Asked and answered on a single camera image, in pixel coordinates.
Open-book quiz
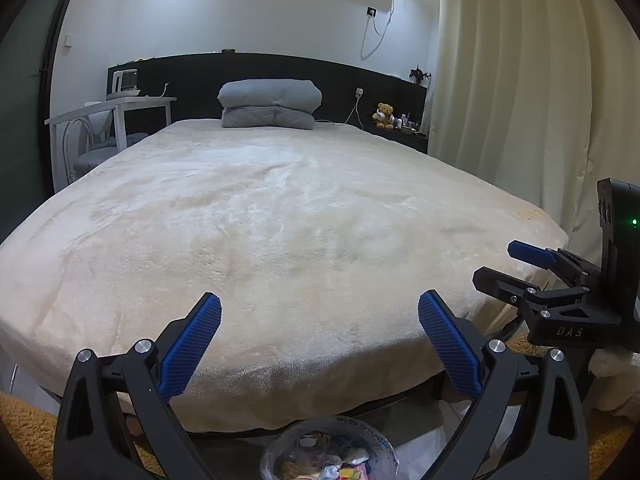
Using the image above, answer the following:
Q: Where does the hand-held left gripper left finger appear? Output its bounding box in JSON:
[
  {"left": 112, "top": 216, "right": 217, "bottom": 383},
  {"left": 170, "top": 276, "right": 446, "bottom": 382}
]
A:
[{"left": 53, "top": 292, "right": 223, "bottom": 480}]

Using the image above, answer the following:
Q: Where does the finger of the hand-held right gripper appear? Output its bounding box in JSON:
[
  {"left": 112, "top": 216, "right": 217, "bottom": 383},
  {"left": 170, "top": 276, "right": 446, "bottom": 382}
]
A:
[
  {"left": 507, "top": 240, "right": 601, "bottom": 286},
  {"left": 472, "top": 266, "right": 551, "bottom": 309}
]

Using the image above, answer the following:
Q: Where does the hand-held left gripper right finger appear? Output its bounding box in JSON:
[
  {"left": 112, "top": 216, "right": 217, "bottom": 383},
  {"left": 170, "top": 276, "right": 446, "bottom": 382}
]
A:
[{"left": 418, "top": 290, "right": 591, "bottom": 480}]

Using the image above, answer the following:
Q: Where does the bin with clear plastic liner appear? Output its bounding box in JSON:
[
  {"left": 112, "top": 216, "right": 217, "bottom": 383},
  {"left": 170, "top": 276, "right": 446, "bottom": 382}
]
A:
[{"left": 260, "top": 415, "right": 399, "bottom": 480}]

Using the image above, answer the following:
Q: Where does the bed with beige blanket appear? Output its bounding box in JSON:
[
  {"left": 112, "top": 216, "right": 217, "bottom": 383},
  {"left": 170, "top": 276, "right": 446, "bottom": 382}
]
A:
[{"left": 0, "top": 119, "right": 571, "bottom": 433}]

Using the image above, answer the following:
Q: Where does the cream curtain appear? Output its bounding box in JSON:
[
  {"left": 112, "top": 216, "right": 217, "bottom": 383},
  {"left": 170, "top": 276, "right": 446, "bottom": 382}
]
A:
[{"left": 425, "top": 0, "right": 640, "bottom": 271}]

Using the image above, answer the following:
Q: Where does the cluster of small bottles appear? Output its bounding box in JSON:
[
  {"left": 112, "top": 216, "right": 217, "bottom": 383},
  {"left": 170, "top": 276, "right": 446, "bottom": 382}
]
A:
[{"left": 395, "top": 112, "right": 423, "bottom": 136}]

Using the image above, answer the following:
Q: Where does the brown fluffy rug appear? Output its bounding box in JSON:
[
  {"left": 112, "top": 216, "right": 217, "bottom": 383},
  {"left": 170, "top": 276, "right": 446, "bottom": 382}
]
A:
[{"left": 0, "top": 332, "right": 640, "bottom": 480}]

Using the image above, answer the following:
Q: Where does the brown teddy bear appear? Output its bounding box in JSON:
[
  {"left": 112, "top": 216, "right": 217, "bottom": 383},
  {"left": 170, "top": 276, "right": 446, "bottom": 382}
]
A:
[{"left": 372, "top": 102, "right": 396, "bottom": 132}]

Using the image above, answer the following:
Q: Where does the grey quilted pillow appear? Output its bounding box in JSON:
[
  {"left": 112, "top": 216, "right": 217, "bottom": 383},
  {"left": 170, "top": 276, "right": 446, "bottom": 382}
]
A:
[{"left": 220, "top": 107, "right": 316, "bottom": 131}]

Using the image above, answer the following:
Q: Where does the white desk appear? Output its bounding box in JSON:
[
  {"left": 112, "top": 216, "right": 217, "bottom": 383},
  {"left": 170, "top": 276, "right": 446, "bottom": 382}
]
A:
[{"left": 44, "top": 96, "right": 177, "bottom": 193}]

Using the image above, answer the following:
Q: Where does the folded grey quilt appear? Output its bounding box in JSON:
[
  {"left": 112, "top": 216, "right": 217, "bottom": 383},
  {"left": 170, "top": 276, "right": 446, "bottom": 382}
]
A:
[{"left": 217, "top": 79, "right": 322, "bottom": 117}]

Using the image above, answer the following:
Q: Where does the black headboard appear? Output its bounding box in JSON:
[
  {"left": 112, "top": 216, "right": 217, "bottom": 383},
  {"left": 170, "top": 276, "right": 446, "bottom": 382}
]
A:
[{"left": 106, "top": 51, "right": 430, "bottom": 155}]

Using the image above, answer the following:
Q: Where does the white electric kettle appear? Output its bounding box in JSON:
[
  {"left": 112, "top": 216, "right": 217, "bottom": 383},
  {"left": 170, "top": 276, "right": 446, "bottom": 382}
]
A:
[{"left": 106, "top": 69, "right": 143, "bottom": 99}]

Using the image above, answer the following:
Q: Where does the dark frosted glass door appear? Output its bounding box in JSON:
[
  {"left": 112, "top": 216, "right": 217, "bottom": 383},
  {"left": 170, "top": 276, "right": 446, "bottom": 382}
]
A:
[{"left": 0, "top": 0, "right": 91, "bottom": 241}]

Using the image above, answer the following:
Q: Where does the white wire chair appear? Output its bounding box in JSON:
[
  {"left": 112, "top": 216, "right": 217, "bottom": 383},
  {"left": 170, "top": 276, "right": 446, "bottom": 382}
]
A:
[{"left": 62, "top": 110, "right": 150, "bottom": 181}]

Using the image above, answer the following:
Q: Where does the white charger with cable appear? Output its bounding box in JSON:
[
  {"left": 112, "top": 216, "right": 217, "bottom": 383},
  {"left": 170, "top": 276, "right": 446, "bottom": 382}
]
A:
[{"left": 315, "top": 87, "right": 363, "bottom": 126}]

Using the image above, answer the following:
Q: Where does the white power cable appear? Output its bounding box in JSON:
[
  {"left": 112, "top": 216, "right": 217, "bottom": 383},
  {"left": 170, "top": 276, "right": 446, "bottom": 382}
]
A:
[{"left": 361, "top": 10, "right": 396, "bottom": 61}]

